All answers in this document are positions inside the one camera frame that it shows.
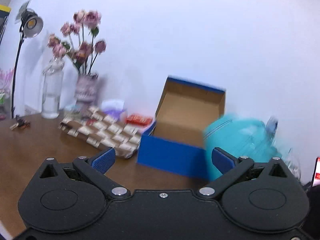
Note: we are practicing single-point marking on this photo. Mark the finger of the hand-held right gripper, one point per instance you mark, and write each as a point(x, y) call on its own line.
point(222, 160)
point(103, 160)

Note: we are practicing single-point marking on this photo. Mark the teal shopping bag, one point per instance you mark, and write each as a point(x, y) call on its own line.
point(245, 140)

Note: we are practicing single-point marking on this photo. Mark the blue cardboard box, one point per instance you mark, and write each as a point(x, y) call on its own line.
point(170, 155)

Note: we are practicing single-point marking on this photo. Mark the purple white tissue pack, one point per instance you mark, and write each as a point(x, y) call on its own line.
point(113, 108)

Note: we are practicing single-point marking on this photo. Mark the red box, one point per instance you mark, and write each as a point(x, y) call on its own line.
point(138, 120)

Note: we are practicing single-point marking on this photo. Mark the clear plastic packet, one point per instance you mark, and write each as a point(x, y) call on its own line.
point(72, 110)

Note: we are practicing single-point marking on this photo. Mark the clear blue water bottle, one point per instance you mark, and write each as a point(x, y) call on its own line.
point(272, 127)

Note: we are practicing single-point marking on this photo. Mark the glass cup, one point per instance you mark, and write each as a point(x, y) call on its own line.
point(293, 166)

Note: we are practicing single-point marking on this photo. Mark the mottled ceramic vase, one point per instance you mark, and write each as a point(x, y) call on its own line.
point(86, 90)

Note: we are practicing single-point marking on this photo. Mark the clear glass bottle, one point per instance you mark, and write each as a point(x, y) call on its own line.
point(51, 92)

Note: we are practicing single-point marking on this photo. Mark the bunch of keys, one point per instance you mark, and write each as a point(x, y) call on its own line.
point(20, 124)

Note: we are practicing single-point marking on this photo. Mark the phone with lit screen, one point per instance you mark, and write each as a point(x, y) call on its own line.
point(317, 172)

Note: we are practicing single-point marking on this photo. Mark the dried pink flowers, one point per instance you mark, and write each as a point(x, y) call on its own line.
point(85, 47)

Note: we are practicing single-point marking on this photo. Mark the pink artificial flowers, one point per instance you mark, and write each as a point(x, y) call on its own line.
point(6, 85)

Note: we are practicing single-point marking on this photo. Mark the studio lamp on stand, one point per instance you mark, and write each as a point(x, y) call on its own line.
point(32, 25)

